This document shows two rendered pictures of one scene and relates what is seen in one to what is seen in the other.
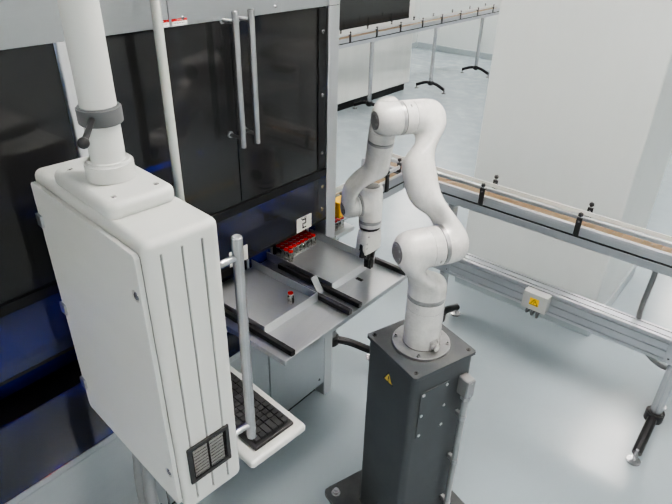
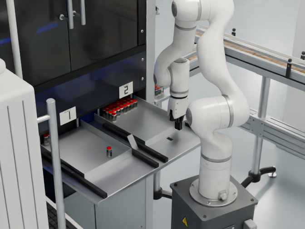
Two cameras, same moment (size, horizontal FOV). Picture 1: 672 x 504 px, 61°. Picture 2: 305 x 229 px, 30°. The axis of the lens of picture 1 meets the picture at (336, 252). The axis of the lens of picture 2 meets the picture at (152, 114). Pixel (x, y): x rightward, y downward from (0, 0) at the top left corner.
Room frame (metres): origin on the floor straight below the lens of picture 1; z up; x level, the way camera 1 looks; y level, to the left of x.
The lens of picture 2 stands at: (-0.32, -0.20, 2.25)
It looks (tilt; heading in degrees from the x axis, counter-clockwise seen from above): 30 degrees down; 5
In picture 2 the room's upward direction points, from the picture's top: 1 degrees clockwise
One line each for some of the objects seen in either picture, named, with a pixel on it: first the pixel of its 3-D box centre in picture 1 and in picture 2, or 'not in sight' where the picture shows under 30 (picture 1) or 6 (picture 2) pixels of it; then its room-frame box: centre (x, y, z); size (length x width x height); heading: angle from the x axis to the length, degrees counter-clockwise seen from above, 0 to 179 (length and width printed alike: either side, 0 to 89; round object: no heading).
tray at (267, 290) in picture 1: (257, 294); (82, 147); (1.68, 0.27, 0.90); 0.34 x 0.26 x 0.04; 51
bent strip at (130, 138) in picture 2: (327, 290); (140, 146); (1.70, 0.03, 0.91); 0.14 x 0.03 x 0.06; 51
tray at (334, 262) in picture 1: (320, 257); (139, 119); (1.94, 0.06, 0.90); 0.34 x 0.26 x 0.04; 51
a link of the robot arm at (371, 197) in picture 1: (369, 202); (178, 74); (1.89, -0.12, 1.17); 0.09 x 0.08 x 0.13; 112
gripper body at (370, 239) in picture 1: (369, 237); (179, 103); (1.88, -0.12, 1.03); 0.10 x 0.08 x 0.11; 141
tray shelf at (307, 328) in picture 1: (304, 287); (123, 144); (1.77, 0.11, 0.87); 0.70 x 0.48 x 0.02; 141
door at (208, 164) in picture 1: (173, 135); (14, 18); (1.60, 0.48, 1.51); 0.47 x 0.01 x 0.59; 141
